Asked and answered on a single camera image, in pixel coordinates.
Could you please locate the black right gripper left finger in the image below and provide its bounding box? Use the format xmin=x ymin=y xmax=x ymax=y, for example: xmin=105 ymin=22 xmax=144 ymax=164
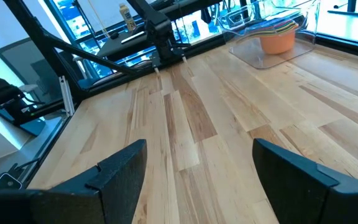
xmin=0 ymin=139 xmax=148 ymax=224

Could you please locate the dark grey desk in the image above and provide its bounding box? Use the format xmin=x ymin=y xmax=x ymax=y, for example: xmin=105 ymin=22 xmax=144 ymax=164
xmin=96 ymin=21 xmax=157 ymax=60

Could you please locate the beige drink bottle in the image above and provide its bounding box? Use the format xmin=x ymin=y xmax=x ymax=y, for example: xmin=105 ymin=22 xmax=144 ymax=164
xmin=119 ymin=2 xmax=137 ymax=32

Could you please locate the silver aluminium extrusion piece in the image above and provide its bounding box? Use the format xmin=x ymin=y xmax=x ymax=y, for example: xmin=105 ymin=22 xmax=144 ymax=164
xmin=59 ymin=75 xmax=76 ymax=118

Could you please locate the black rounded device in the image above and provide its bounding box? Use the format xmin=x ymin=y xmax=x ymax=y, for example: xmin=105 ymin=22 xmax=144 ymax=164
xmin=0 ymin=172 xmax=24 ymax=191

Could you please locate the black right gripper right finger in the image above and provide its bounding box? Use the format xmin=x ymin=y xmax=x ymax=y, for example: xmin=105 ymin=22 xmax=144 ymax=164
xmin=252 ymin=138 xmax=358 ymax=224

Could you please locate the clear plastic basket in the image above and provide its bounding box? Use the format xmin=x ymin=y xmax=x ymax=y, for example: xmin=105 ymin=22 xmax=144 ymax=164
xmin=218 ymin=0 xmax=321 ymax=70

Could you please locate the green measuring cup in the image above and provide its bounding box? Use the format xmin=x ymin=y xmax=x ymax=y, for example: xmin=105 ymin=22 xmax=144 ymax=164
xmin=246 ymin=27 xmax=298 ymax=38

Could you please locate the stack of colourful cups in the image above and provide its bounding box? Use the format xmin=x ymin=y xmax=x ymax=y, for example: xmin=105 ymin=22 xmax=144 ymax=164
xmin=247 ymin=29 xmax=297 ymax=55

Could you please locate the bright blue measuring cup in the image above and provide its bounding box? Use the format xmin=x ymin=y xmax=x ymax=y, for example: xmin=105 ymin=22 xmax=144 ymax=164
xmin=256 ymin=18 xmax=298 ymax=29

